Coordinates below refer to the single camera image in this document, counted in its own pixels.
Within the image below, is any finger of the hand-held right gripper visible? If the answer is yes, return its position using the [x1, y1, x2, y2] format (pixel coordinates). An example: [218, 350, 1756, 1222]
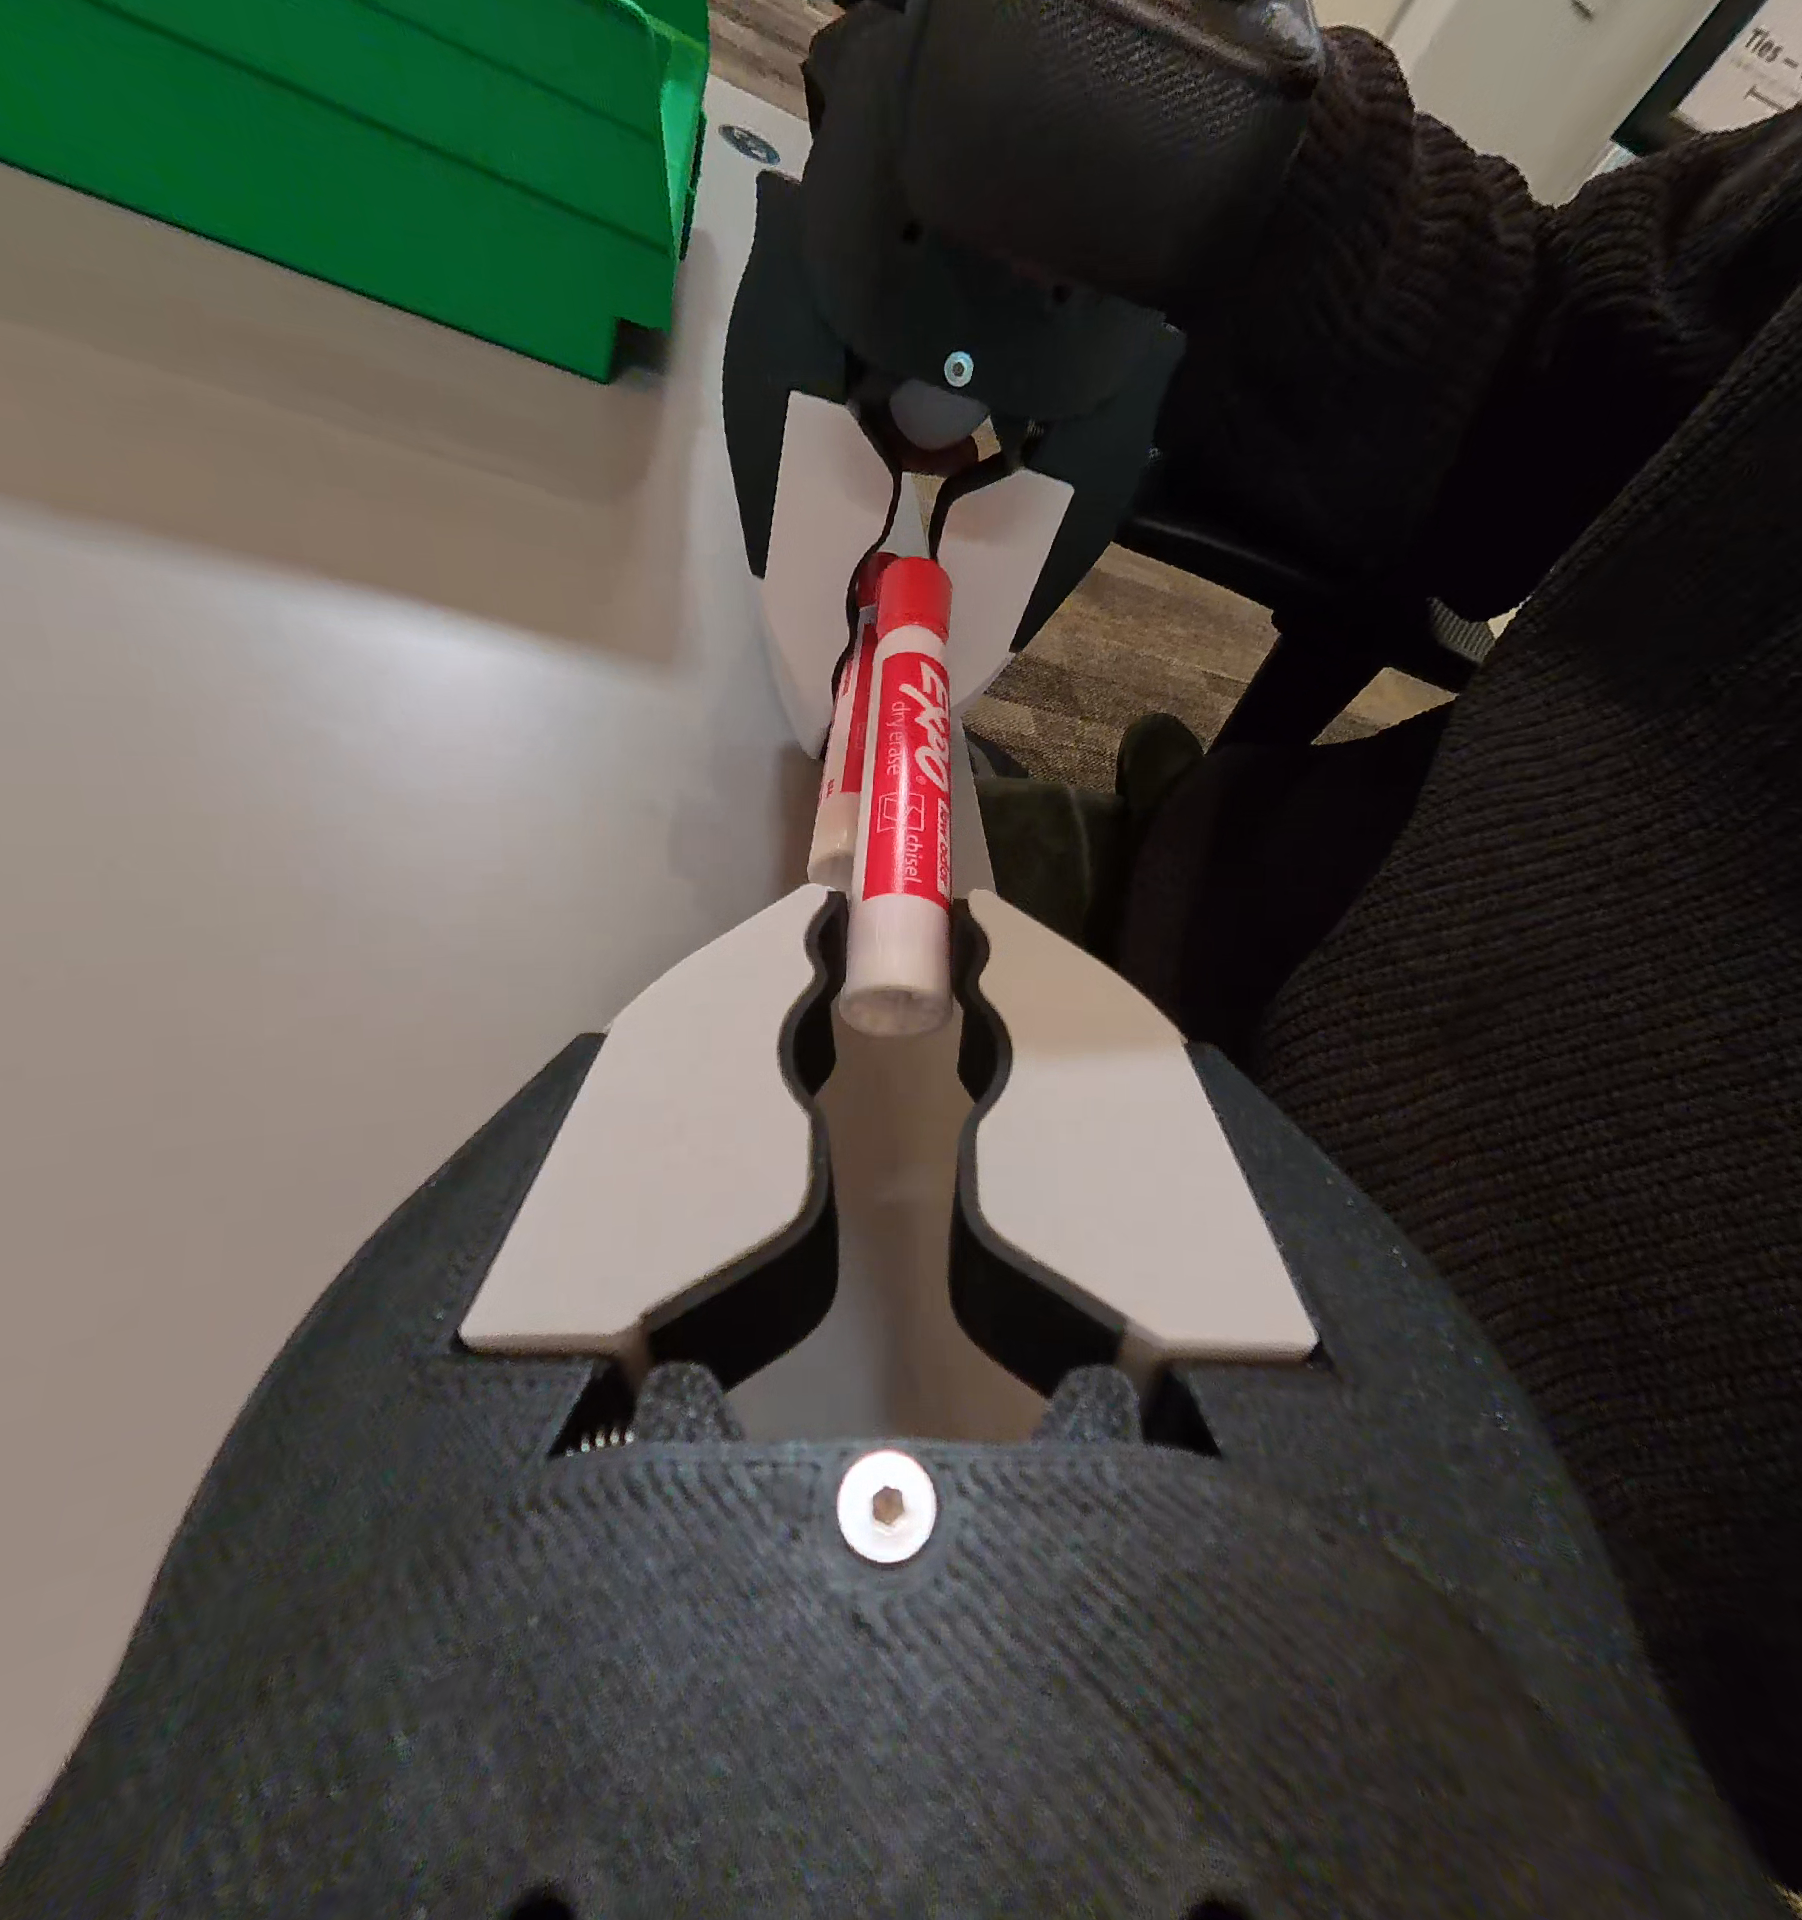
[923, 466, 1082, 738]
[754, 393, 902, 759]

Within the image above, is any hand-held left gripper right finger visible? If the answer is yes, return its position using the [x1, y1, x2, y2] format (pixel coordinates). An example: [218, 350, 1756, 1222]
[951, 891, 1325, 1412]

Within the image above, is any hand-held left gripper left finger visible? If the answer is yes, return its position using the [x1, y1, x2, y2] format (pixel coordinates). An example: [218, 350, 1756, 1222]
[455, 884, 844, 1387]

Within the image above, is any green storage bin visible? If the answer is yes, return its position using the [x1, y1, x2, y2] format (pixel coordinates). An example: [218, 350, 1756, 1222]
[0, 0, 712, 385]

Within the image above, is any person's right forearm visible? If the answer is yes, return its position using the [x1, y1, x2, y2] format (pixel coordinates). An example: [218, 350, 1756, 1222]
[1164, 23, 1593, 602]

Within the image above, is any grey desk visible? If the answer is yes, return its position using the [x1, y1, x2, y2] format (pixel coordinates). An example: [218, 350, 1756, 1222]
[0, 75, 994, 1876]

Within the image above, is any black office chair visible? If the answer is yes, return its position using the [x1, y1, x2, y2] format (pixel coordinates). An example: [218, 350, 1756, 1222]
[1127, 508, 1504, 751]

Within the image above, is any black and white tag sign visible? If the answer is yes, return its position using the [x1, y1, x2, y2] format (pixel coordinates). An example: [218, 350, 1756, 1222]
[1613, 0, 1802, 159]

